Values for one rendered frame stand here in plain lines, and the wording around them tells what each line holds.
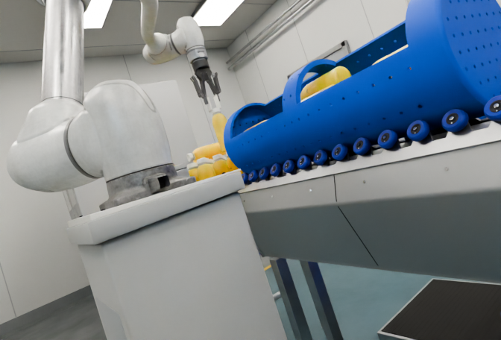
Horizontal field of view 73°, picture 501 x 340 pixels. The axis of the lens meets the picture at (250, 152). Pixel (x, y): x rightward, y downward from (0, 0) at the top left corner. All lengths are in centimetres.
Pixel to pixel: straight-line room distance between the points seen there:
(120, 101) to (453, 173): 67
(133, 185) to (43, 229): 464
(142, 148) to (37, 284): 471
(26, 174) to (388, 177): 81
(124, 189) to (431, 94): 63
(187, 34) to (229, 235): 109
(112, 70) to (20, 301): 346
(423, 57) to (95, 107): 65
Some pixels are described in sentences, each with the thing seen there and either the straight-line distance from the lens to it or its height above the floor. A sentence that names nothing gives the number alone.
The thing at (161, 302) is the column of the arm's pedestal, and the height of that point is 82.
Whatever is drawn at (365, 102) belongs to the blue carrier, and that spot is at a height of 105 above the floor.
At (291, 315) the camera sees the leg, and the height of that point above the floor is 40.
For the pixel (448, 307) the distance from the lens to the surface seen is 183.
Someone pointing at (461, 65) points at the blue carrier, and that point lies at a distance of 70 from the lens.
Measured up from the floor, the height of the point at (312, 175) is 92.
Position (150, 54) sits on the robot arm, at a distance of 168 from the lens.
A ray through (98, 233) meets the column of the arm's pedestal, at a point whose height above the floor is 98.
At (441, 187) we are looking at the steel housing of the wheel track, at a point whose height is 85.
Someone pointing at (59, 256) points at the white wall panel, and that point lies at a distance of 538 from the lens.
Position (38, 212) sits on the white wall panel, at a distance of 538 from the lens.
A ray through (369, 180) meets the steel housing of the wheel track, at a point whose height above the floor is 88.
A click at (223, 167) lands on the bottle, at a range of 155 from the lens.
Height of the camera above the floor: 100
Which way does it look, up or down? 2 degrees up
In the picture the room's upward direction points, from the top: 18 degrees counter-clockwise
